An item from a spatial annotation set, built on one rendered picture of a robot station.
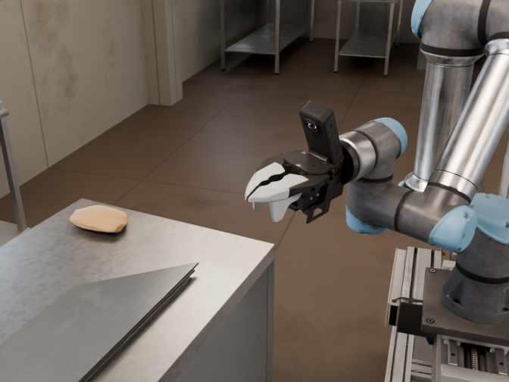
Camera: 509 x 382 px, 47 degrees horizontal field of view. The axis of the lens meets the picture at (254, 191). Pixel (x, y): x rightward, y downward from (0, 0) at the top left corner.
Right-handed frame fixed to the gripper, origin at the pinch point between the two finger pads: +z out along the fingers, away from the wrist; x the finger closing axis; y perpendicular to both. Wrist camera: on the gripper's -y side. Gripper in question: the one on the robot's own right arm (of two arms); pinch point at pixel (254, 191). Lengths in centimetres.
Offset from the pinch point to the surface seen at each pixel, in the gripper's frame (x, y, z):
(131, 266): 45, 47, -13
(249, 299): 22, 52, -30
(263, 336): 22, 68, -37
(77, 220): 69, 48, -14
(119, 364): 20.5, 43.8, 7.7
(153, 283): 33, 43, -10
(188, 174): 239, 180, -211
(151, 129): 338, 194, -255
